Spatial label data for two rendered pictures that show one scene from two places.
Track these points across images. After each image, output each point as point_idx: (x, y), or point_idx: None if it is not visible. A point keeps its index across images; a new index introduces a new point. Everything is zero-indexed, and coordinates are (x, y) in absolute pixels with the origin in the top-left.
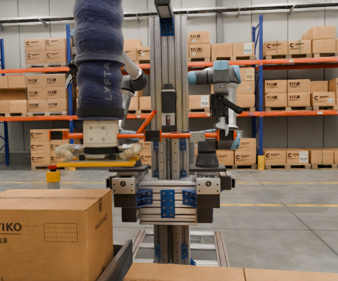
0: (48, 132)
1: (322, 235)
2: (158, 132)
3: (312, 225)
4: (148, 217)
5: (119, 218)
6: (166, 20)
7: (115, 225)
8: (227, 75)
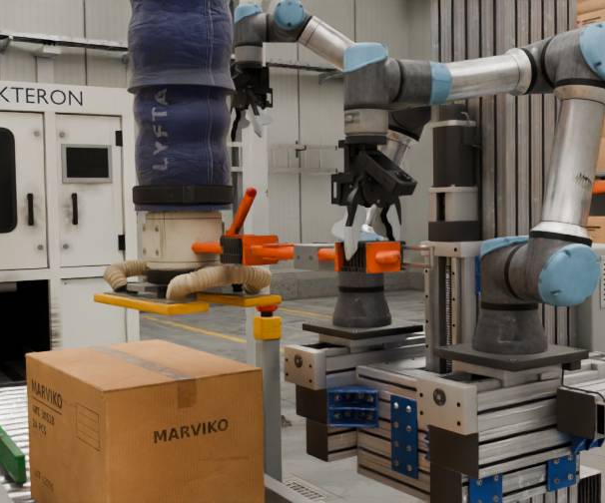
0: None
1: None
2: (237, 242)
3: None
4: (371, 461)
5: None
6: None
7: (602, 500)
8: (366, 85)
